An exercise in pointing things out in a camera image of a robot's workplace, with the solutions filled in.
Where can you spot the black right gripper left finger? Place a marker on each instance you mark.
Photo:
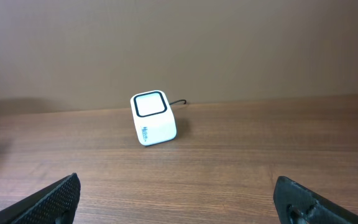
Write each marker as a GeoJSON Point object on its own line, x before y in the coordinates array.
{"type": "Point", "coordinates": [54, 204]}

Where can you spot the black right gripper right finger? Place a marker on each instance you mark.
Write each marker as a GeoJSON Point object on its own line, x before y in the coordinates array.
{"type": "Point", "coordinates": [295, 203]}

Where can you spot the white barcode scanner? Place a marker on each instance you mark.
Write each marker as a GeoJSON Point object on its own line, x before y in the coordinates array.
{"type": "Point", "coordinates": [153, 118]}

